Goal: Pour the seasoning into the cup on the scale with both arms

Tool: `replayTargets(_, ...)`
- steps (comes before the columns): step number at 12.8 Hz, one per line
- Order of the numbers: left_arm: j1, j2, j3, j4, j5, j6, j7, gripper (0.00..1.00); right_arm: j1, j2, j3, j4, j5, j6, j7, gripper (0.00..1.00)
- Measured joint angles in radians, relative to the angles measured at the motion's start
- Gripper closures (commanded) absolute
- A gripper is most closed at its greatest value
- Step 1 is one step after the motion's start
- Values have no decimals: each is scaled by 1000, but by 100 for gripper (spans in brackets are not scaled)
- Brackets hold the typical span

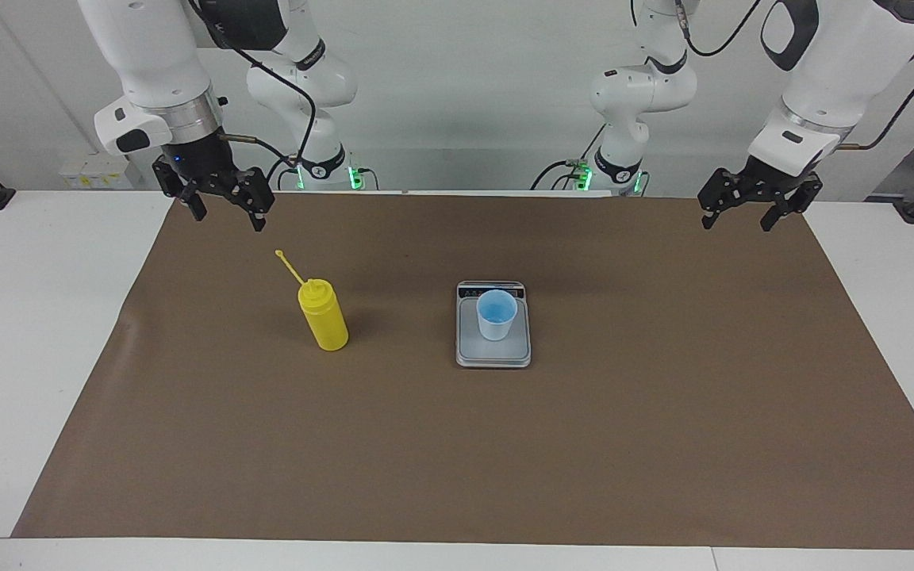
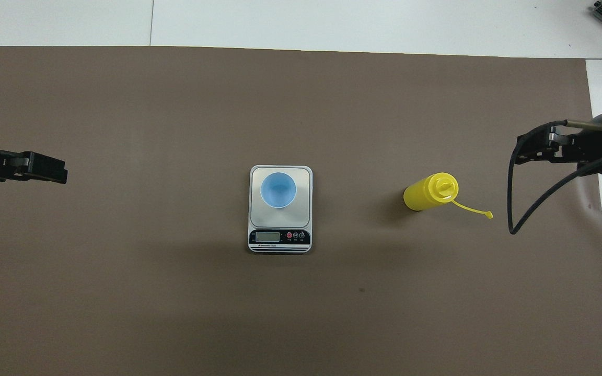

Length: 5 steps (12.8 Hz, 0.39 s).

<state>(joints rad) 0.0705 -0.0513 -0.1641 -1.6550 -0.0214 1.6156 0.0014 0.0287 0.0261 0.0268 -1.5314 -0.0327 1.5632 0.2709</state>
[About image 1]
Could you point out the light blue plastic cup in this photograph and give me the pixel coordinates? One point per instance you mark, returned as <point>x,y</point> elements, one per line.
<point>497,313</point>

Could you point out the yellow squeeze bottle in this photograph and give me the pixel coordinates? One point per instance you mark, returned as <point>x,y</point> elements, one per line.
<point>324,317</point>

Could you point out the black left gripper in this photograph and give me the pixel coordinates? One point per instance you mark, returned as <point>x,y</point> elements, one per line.
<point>774,181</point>

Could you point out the brown paper mat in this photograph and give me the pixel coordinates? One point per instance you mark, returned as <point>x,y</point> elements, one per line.
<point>457,460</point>

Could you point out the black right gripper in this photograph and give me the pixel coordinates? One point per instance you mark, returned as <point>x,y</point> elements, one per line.
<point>203,166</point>

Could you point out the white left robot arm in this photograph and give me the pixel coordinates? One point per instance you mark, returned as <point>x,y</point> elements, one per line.
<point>830,71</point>

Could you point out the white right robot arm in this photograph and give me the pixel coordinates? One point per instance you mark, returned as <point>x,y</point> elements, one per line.
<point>147,55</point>

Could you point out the silver digital kitchen scale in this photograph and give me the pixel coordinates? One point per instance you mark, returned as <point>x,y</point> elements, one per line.
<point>469,349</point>

